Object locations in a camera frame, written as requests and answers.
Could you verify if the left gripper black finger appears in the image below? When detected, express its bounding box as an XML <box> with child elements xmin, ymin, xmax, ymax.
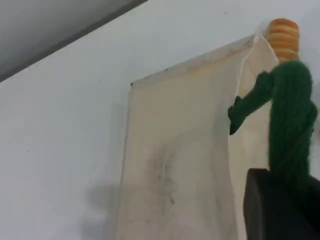
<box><xmin>243</xmin><ymin>168</ymin><xmax>320</xmax><ymax>240</ymax></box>

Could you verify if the beige cloth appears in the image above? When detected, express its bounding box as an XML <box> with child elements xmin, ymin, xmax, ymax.
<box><xmin>116</xmin><ymin>33</ymin><xmax>320</xmax><ymax>240</ymax></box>

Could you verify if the ridged golden bread roll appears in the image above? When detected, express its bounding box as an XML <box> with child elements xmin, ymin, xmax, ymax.
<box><xmin>265</xmin><ymin>17</ymin><xmax>301</xmax><ymax>61</ymax></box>

